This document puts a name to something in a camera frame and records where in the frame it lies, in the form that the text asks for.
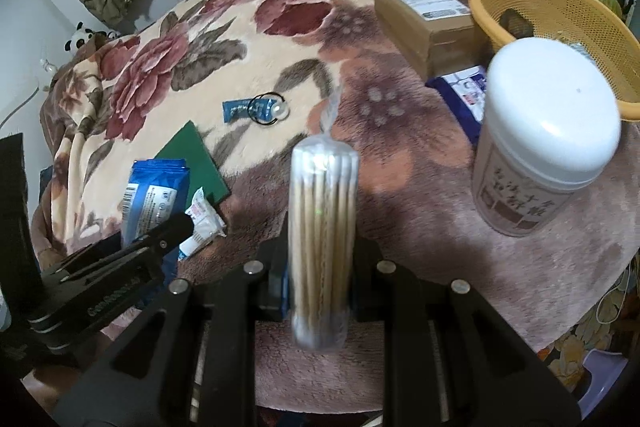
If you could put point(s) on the cotton swab pack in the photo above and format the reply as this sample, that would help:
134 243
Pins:
322 217

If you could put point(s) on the small blue sachet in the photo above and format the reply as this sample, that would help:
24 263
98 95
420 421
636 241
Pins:
237 109

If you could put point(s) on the purple plastic stool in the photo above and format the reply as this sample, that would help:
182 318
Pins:
602 377

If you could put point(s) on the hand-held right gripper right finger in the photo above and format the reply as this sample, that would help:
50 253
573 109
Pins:
400 307

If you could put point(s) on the dark blue packet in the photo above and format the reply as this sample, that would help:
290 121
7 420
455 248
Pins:
465 102

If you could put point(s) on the white lidded canister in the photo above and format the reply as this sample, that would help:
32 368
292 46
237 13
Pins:
545 132

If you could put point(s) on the blue wet wipes packet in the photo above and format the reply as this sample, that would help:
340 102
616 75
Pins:
155 197

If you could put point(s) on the yellow plastic basket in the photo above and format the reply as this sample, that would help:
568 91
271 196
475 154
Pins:
575 17

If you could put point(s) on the panda plush toy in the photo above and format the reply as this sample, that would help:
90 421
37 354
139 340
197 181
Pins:
80 39

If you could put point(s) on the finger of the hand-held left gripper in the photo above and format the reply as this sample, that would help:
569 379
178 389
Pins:
160 237

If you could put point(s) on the green scouring pad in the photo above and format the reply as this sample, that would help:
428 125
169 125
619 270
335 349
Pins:
192 162

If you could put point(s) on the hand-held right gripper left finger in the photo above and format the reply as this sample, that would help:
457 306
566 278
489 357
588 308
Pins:
235 307

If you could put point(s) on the brown cardboard box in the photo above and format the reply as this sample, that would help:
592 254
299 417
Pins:
425 22

